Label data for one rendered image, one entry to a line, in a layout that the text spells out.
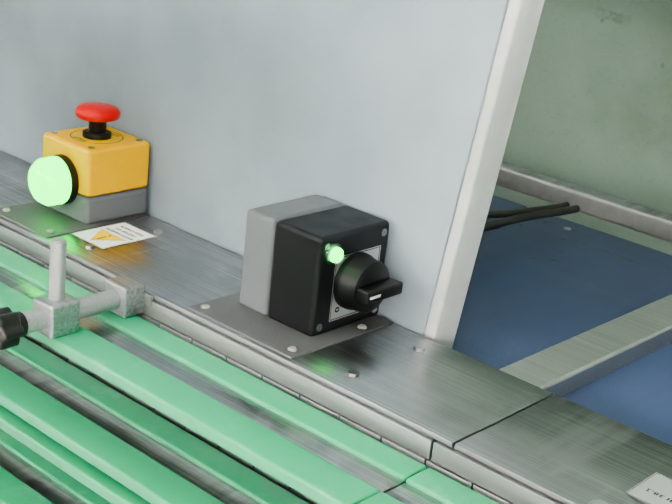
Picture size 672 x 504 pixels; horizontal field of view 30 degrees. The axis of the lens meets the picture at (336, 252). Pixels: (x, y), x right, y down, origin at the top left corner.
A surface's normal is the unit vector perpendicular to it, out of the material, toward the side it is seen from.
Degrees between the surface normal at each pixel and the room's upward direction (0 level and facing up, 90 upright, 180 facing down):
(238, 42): 0
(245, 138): 0
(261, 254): 0
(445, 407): 90
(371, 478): 90
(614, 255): 90
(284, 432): 90
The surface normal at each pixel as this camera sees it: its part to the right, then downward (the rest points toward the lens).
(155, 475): 0.11, -0.94
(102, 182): 0.73, 0.30
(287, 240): -0.67, 0.18
